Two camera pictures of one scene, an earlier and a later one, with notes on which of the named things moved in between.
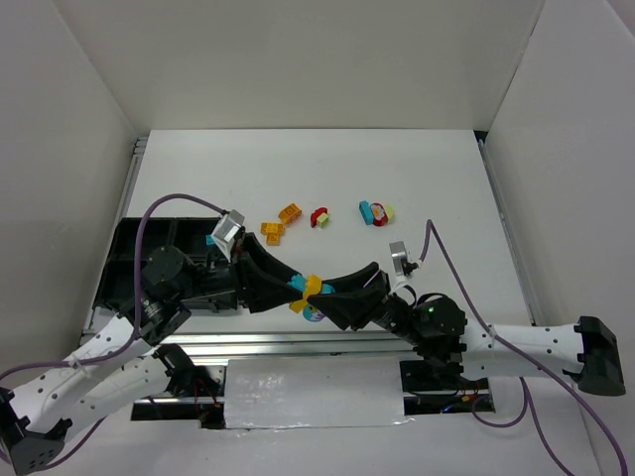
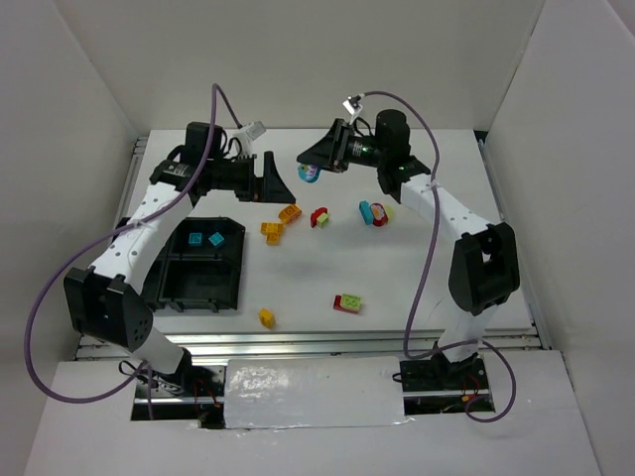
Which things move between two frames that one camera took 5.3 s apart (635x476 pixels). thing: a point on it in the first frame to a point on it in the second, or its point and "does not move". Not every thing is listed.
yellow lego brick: [313, 287] to [267, 316]
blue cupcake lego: [312, 313] to [309, 173]
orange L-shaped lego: [273, 232] does not move
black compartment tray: [214, 286] does not move
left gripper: [243, 276] to [255, 178]
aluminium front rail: [291, 344] does not move
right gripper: [375, 298] to [340, 147]
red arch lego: [316, 214] does not move
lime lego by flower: [389, 212] does not move
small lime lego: [322, 220] does not move
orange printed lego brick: [290, 213] does not move
